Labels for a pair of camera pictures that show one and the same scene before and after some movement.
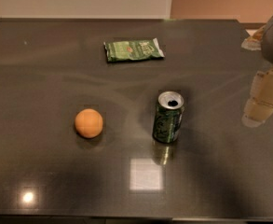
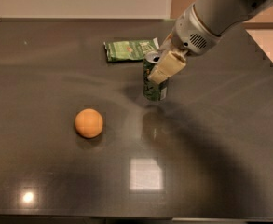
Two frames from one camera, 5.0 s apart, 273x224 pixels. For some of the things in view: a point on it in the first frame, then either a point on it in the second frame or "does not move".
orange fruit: x=88 y=123 does not move
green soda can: x=169 y=117 -> x=153 y=90
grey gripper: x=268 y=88 -> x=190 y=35
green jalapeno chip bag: x=133 y=50 does not move
